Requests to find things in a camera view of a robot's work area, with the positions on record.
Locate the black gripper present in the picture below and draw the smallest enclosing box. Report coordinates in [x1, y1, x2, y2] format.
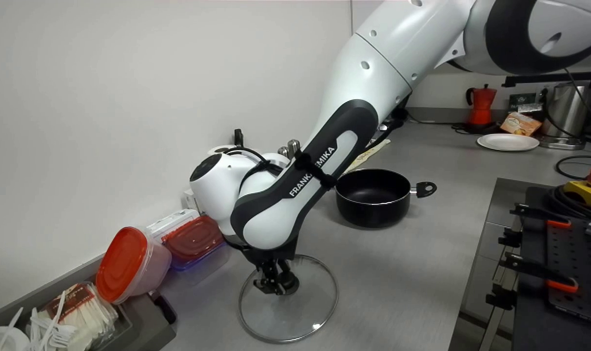
[228, 237, 302, 297]

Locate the glass pot lid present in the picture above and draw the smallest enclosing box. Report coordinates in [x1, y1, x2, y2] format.
[236, 254, 339, 346]

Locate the rectangular red lid container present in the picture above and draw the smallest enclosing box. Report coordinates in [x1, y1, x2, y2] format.
[159, 215, 228, 270]

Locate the black cooking pot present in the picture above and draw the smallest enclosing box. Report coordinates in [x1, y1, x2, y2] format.
[333, 168, 438, 231]

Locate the round orange lid container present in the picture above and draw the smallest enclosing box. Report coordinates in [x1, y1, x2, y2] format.
[93, 227, 173, 309]

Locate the red moka pot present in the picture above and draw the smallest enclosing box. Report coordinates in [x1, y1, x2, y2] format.
[464, 83, 499, 129]

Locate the white power strip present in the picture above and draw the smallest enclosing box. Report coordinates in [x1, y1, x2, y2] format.
[144, 209, 195, 241]

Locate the grey utensil tray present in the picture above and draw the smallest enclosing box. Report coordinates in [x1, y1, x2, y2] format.
[0, 280, 177, 351]

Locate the white plastic cutlery bundle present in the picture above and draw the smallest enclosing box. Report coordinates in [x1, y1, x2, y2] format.
[23, 285, 120, 351]

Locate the white dinner plate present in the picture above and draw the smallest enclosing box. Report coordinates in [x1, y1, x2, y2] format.
[475, 133, 542, 155]

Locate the white bowl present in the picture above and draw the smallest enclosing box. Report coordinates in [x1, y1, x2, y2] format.
[0, 326, 31, 351]

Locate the orange snack packet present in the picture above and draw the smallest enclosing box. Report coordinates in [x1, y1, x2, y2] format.
[499, 110, 544, 139]

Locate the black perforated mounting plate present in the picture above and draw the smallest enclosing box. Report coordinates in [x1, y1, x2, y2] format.
[513, 186, 591, 351]

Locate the green box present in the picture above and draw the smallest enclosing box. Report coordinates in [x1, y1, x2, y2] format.
[507, 92, 544, 114]

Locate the yellow emergency stop button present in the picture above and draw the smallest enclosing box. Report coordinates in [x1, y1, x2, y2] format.
[561, 166, 591, 209]

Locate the stainless steel kettle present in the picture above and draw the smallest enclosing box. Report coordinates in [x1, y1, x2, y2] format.
[542, 83, 591, 145]

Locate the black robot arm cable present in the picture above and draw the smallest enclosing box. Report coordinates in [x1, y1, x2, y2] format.
[228, 145, 290, 180]

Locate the orange handled black clamp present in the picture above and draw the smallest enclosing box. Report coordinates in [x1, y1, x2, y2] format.
[509, 202, 575, 237]
[499, 252, 581, 299]

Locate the black looped cable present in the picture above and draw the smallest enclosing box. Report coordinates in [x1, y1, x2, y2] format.
[553, 155, 591, 182]

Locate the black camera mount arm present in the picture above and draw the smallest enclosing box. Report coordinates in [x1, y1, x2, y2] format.
[501, 67, 591, 90]

